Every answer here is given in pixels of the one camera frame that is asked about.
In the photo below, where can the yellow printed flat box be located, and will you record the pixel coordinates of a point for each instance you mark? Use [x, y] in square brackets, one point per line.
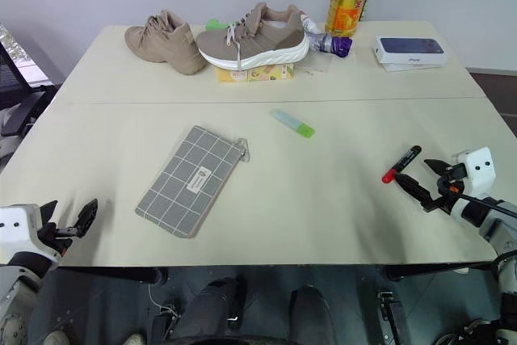
[258, 74]

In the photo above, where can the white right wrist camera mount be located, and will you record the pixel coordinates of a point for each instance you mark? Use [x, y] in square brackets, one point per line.
[478, 171]

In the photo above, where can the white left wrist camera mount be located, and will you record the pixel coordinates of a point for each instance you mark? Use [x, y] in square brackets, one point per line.
[18, 228]

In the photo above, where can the grey grid pencil case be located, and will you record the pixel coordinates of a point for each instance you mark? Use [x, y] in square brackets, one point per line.
[183, 183]

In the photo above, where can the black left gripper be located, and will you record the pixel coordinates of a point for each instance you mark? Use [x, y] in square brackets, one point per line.
[56, 236]

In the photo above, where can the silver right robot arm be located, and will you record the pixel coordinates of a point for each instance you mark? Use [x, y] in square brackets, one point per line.
[501, 232]

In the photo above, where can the beige high-top shoe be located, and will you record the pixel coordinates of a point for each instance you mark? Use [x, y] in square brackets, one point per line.
[169, 44]

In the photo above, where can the red and black marker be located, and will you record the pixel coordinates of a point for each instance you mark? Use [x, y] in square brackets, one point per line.
[402, 163]

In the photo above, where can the taupe sneaker with white sole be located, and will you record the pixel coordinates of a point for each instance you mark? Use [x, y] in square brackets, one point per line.
[258, 40]

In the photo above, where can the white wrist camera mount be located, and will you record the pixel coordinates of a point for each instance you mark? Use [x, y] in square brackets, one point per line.
[18, 228]
[478, 171]

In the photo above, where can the dark rounded shape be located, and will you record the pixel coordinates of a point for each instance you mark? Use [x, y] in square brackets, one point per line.
[218, 306]
[313, 312]

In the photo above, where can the white smartphone box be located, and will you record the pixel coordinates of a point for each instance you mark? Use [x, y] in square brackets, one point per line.
[410, 51]

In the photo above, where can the light blue green tube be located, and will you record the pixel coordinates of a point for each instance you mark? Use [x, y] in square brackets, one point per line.
[292, 123]

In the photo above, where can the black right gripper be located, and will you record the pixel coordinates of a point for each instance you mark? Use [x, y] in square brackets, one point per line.
[450, 187]

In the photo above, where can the small green object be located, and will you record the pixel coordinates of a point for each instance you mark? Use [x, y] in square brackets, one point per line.
[214, 23]

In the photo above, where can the black office chair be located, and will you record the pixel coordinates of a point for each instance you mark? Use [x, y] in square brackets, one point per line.
[16, 78]

